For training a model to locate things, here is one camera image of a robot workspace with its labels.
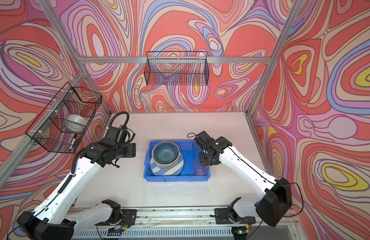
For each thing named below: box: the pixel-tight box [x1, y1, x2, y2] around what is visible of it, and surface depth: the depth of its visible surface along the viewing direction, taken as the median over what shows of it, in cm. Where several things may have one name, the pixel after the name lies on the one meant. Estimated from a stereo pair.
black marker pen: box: [69, 133, 77, 151], surface depth 73 cm
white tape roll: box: [65, 114, 88, 133], surface depth 74 cm
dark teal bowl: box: [151, 141, 180, 165], surface depth 86 cm
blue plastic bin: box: [143, 140, 211, 182], surface depth 88 cm
